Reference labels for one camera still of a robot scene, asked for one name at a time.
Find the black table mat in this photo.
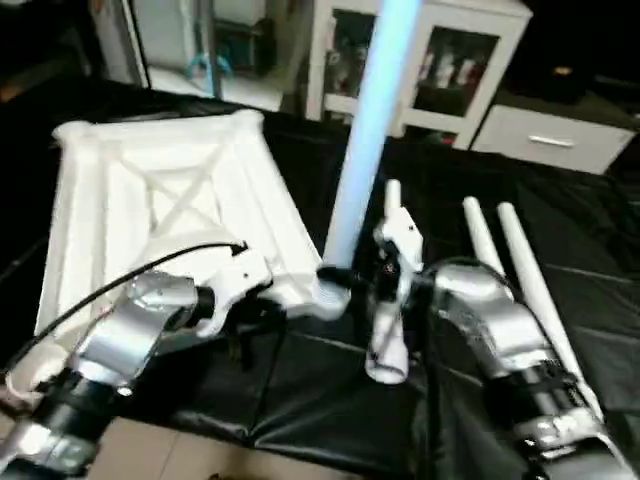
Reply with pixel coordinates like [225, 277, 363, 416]
[0, 80, 640, 476]

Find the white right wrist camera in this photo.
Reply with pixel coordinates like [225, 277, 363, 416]
[374, 208, 424, 293]

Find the white drawer unit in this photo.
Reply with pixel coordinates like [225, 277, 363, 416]
[470, 104, 637, 177]

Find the black case with yellow label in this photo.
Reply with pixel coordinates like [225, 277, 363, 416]
[530, 0, 606, 103]

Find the turquoise plastic stand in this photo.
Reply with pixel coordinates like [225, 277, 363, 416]
[190, 52, 239, 89]

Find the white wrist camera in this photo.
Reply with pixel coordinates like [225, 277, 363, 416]
[374, 208, 424, 293]
[193, 250, 274, 338]

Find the white glass door cabinet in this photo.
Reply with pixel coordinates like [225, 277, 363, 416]
[304, 0, 532, 151]

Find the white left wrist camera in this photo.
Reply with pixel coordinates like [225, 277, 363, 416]
[193, 250, 274, 338]

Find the white plastic table top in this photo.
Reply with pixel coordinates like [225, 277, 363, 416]
[5, 110, 353, 393]

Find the white plastic table leg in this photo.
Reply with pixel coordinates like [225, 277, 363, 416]
[317, 0, 422, 307]
[496, 203, 601, 411]
[462, 198, 506, 271]
[364, 180, 412, 386]

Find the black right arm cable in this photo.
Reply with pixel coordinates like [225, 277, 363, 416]
[410, 256, 501, 401]

